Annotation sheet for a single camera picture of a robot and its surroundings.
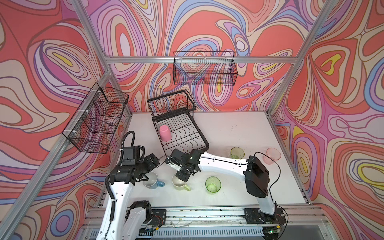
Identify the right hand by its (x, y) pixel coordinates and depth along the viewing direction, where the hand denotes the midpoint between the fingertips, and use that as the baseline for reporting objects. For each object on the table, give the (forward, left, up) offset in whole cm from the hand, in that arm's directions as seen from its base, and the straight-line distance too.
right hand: (185, 175), depth 81 cm
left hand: (+4, +15, +9) cm, 18 cm away
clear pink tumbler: (+13, -55, -2) cm, 57 cm away
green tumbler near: (-3, -16, -5) cm, 17 cm away
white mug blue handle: (-1, +19, -5) cm, 20 cm away
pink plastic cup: (+27, +13, +4) cm, 30 cm away
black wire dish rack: (+37, +7, -4) cm, 38 cm away
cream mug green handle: (-3, +4, -5) cm, 7 cm away
